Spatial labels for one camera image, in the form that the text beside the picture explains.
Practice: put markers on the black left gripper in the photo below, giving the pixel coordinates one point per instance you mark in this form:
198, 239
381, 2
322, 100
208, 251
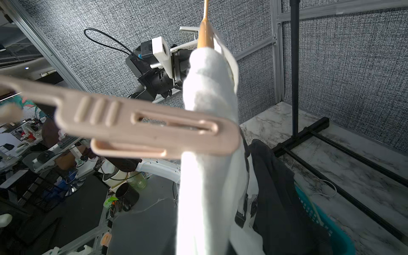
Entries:
156, 81

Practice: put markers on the teal plastic basket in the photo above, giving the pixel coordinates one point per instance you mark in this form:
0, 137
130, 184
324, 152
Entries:
340, 243

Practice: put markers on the black clothes rack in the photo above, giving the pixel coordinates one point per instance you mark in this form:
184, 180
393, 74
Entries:
314, 129

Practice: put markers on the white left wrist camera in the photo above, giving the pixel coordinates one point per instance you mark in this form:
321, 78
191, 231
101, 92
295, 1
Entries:
157, 54

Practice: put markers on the yellow wooden hanger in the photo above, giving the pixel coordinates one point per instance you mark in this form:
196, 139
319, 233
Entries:
206, 35

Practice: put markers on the dark grey garment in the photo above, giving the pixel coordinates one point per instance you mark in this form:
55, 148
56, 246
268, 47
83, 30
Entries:
281, 220

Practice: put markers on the white t-shirt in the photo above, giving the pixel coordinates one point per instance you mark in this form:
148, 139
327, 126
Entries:
216, 192

